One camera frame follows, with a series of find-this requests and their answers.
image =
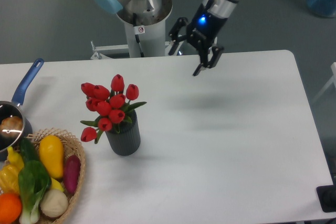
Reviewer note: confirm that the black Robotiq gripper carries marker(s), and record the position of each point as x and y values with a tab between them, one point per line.
200	33

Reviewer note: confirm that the red tulip bouquet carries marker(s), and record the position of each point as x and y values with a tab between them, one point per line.
114	107

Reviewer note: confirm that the dark grey ribbed vase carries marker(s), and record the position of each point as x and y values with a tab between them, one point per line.
128	140

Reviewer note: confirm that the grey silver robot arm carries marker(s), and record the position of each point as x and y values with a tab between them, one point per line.
144	22

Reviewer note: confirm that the white chair part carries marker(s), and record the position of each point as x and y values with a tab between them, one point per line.
327	85

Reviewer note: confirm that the woven wicker basket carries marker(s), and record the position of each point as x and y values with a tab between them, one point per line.
72	146

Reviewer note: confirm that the purple eggplant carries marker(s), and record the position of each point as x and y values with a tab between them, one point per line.
71	173

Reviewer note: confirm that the yellow squash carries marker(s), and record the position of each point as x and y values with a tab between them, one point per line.
51	153

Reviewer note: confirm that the black device at table edge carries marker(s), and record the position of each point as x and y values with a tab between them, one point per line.
326	195

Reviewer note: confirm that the bread roll in pan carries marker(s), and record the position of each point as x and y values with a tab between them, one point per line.
11	127

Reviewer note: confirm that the green cucumber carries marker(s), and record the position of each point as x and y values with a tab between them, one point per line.
28	151

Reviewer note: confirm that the yellow banana tip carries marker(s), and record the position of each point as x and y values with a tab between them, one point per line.
56	185

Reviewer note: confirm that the green bok choy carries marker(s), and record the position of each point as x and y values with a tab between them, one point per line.
33	182

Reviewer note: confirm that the white garlic bulb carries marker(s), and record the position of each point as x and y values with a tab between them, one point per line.
54	203

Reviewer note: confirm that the small yellow pepper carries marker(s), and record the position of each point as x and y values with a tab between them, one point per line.
15	158

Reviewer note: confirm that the yellow bell pepper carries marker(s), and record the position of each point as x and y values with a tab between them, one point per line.
9	179

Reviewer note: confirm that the orange fruit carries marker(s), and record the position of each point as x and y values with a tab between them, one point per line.
11	207

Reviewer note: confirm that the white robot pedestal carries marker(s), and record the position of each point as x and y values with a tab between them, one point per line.
143	41

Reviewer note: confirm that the blue handled saucepan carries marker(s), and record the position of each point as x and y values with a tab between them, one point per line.
13	108

